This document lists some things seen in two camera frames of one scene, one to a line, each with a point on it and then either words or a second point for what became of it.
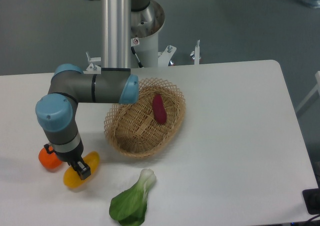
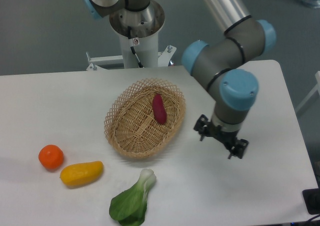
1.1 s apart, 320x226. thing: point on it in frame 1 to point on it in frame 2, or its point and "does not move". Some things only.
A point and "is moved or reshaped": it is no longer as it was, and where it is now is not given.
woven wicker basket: [132, 128] does not move
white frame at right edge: [317, 88] does not move
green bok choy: [129, 208] does not move
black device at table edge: [311, 197] does not move
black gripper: [83, 169] to [216, 131]
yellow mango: [71, 178] is moved or reshaped
